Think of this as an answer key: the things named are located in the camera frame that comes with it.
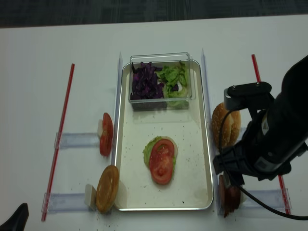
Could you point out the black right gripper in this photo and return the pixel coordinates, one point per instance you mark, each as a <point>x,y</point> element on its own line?
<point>234,162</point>

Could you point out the sliced meat stack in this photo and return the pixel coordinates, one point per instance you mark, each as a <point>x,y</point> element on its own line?
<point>230,197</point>

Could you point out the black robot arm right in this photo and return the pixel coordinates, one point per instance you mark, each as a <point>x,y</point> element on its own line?
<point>277,131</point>

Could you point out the white block by meat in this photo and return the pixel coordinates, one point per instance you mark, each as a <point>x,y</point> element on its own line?
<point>243,198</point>

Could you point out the tomato slice on tray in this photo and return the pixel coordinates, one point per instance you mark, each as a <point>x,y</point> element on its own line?
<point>161,162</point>

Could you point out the green lettuce in container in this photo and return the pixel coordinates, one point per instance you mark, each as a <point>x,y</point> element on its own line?
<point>171,81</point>

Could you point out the lettuce leaf on tray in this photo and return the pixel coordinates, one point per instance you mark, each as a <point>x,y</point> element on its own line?
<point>147,151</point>

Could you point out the upright tomato slices left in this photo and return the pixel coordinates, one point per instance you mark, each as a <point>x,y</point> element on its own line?
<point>106,136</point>

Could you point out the white block behind tomato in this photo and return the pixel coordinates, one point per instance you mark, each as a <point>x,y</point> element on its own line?
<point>100,128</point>

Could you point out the sesame bun rear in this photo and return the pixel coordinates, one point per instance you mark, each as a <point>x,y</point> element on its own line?
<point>235,127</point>

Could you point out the sesame bun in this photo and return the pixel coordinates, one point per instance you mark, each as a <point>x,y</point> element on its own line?
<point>235,127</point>
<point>217,117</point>

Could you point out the right lower acrylic holder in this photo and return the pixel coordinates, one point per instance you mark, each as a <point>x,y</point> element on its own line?
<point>272,198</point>

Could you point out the acrylic holder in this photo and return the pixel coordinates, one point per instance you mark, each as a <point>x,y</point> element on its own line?
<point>272,198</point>
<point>76,140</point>
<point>64,202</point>

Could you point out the right long acrylic divider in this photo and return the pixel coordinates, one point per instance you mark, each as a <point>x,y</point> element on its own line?
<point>211,143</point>

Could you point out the long acrylic divider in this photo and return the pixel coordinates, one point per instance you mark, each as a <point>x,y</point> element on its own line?
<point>211,143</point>
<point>117,107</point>

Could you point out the sesame bun front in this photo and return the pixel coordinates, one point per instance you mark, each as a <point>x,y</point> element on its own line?
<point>217,117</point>

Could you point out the silver metal tray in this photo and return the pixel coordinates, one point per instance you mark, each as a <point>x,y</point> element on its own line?
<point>191,185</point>

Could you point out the right red tape strip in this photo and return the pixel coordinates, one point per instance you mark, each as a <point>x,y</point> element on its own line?
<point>281,181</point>

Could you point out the red tape strip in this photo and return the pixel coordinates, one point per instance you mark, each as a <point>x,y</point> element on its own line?
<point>281,181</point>
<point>55,155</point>

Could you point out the clear plastic salad container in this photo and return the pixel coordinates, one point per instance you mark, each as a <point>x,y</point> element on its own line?
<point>169,59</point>

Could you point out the purple cabbage leaves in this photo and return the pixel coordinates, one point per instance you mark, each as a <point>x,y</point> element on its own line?
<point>145,86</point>

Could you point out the white block right of bun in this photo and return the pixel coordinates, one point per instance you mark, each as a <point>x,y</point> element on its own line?
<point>121,197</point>

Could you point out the white block of bun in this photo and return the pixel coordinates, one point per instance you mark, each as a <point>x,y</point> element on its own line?
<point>121,197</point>
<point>90,197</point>

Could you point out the toasted bun half left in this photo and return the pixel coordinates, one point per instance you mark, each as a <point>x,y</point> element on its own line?
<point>107,189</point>

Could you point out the left long acrylic divider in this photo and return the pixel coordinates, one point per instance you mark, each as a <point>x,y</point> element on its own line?
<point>117,107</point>

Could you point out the white block left of bun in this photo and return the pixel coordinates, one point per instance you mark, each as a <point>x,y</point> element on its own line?
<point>90,197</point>

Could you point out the left upper acrylic holder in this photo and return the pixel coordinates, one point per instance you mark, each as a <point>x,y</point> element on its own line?
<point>76,140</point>

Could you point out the left lower acrylic holder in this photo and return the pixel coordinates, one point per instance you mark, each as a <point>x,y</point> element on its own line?
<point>64,202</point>

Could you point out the left red tape strip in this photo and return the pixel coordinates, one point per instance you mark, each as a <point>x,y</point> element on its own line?
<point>55,155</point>

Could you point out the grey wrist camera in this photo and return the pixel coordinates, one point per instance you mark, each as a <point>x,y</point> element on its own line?
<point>253,95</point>

